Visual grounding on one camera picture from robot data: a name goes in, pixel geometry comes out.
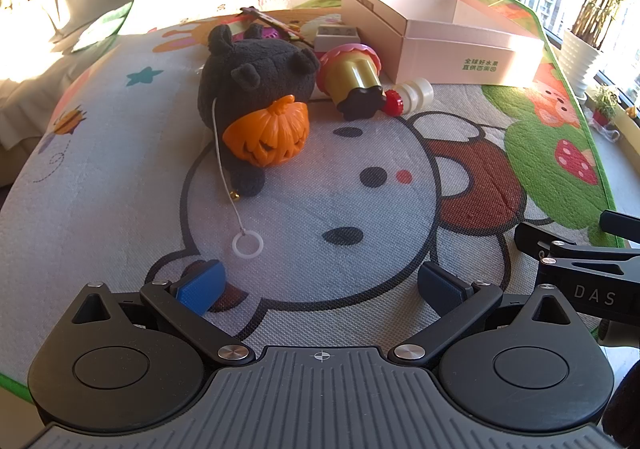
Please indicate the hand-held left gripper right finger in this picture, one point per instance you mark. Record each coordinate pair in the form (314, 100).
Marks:
(442, 286)

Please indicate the pink plastic basket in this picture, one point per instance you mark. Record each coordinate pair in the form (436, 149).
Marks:
(271, 33)

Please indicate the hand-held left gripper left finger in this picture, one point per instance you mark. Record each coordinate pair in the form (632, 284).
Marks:
(202, 286)

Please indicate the black plush toy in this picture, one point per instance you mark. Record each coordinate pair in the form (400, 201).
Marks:
(250, 74)

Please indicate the white block toy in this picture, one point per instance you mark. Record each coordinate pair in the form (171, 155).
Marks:
(337, 36)

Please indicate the pink cardboard box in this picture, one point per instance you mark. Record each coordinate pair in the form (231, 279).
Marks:
(450, 64)

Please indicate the small gold bell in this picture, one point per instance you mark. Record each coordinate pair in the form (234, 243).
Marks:
(234, 195)

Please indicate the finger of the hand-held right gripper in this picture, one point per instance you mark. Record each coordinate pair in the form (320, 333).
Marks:
(620, 226)
(530, 236)

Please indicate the white bottle red cap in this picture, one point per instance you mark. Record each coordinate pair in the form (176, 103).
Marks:
(415, 94)

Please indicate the white bed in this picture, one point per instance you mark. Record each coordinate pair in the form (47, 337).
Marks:
(30, 79)

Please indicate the orange pumpkin toy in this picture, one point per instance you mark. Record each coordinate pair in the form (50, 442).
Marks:
(270, 134)

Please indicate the brown stick toy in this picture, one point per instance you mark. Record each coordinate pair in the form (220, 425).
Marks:
(270, 19)

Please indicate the tall white plant pot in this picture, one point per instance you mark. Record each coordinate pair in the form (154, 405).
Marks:
(577, 61)

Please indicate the cartoon animal play mat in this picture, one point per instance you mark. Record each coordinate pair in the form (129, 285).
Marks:
(125, 179)

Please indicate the small potted plant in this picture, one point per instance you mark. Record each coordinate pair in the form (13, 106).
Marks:
(604, 104)

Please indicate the pale green leaf cloth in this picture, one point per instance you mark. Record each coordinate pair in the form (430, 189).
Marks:
(97, 31)

